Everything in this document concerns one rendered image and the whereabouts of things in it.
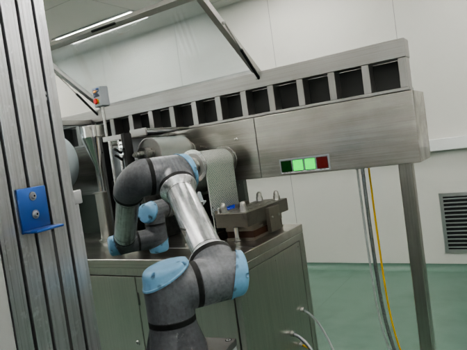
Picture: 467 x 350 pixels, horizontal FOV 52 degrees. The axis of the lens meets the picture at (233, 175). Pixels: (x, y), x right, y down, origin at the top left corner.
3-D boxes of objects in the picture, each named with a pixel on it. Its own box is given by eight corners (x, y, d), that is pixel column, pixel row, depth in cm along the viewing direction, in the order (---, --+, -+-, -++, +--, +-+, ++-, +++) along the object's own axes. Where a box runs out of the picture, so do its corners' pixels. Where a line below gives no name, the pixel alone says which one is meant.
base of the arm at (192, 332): (190, 371, 106) (183, 328, 106) (134, 368, 112) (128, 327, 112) (217, 343, 120) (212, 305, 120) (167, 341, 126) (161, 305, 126)
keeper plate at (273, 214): (267, 232, 212) (265, 208, 212) (278, 228, 221) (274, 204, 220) (273, 232, 211) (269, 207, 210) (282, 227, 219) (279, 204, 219)
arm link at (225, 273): (197, 319, 117) (142, 179, 154) (251, 303, 123) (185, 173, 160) (201, 289, 110) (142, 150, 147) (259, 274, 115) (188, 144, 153)
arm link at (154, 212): (137, 226, 176) (134, 203, 176) (157, 220, 186) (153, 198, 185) (153, 226, 172) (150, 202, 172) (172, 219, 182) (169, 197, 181)
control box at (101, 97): (92, 107, 243) (88, 88, 243) (103, 107, 248) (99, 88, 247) (99, 105, 238) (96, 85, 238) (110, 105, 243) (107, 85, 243)
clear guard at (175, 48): (37, 53, 252) (37, 53, 252) (103, 107, 288) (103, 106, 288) (197, -4, 196) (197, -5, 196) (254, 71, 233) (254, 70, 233)
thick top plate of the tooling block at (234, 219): (216, 228, 206) (214, 214, 206) (259, 211, 240) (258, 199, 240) (248, 227, 198) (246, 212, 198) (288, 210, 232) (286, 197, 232)
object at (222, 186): (211, 215, 212) (206, 174, 211) (238, 206, 231) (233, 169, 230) (212, 215, 211) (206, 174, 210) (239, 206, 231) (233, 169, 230)
